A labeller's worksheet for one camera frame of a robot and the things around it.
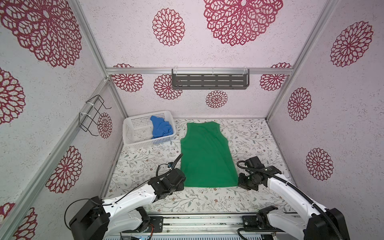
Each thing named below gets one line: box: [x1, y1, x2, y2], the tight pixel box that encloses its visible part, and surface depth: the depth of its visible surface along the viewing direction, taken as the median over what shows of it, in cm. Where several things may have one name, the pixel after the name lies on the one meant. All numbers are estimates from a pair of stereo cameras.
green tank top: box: [180, 121, 239, 188], surface depth 108 cm
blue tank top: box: [150, 115, 174, 139], surface depth 109 cm
